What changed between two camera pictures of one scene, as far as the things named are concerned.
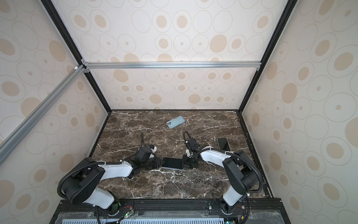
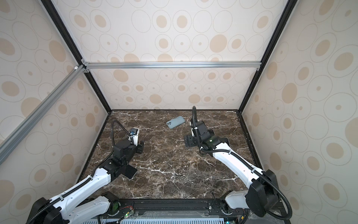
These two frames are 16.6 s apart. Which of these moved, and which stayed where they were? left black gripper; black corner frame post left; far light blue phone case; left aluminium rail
Moved: left black gripper
Stayed: far light blue phone case; black corner frame post left; left aluminium rail
